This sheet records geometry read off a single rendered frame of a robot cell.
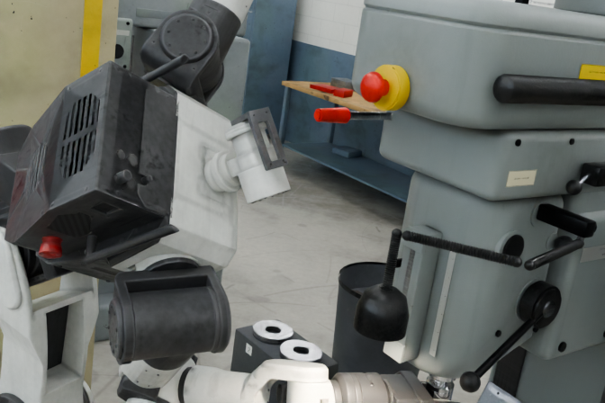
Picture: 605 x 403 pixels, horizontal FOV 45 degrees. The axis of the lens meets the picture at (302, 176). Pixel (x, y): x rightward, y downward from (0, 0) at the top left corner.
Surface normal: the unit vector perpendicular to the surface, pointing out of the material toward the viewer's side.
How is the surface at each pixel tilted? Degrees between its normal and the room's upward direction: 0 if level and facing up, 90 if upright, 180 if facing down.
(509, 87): 90
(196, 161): 58
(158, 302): 27
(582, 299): 90
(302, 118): 90
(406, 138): 90
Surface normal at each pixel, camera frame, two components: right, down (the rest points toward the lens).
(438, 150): -0.80, 0.04
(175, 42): 0.04, -0.24
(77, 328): -0.52, 0.15
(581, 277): 0.58, 0.29
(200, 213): 0.79, -0.29
